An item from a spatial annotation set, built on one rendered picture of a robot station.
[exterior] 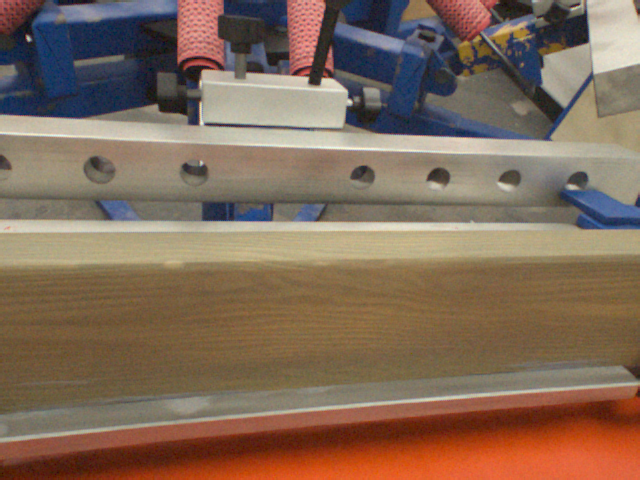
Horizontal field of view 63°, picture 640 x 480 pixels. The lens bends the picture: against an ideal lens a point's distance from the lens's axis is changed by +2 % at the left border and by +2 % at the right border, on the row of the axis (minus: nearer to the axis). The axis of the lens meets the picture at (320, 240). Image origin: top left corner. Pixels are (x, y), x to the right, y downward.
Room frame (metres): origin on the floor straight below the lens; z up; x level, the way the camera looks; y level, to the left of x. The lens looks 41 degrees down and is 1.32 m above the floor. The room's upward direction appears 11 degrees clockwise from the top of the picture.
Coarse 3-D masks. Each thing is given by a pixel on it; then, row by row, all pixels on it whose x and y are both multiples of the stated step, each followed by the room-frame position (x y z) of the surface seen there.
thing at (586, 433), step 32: (416, 416) 0.16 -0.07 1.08; (448, 416) 0.16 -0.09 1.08; (480, 416) 0.16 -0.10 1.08; (512, 416) 0.17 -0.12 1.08; (544, 416) 0.17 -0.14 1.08; (576, 416) 0.17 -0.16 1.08; (608, 416) 0.18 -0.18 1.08; (352, 448) 0.13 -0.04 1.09; (384, 448) 0.13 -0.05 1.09; (416, 448) 0.13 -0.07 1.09; (448, 448) 0.14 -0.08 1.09; (480, 448) 0.14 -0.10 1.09; (512, 448) 0.14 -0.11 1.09; (544, 448) 0.15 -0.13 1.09; (576, 448) 0.15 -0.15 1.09; (608, 448) 0.15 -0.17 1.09
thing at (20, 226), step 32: (0, 224) 0.24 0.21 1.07; (32, 224) 0.25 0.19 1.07; (64, 224) 0.26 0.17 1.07; (96, 224) 0.26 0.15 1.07; (128, 224) 0.27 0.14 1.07; (160, 224) 0.28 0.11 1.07; (192, 224) 0.28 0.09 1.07; (224, 224) 0.29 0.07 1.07; (256, 224) 0.30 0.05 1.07; (288, 224) 0.30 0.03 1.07; (320, 224) 0.31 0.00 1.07; (352, 224) 0.32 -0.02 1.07; (384, 224) 0.33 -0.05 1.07; (416, 224) 0.34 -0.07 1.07; (448, 224) 0.34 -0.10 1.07; (480, 224) 0.35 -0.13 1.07; (512, 224) 0.36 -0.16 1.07; (544, 224) 0.37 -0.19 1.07; (576, 224) 0.38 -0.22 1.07
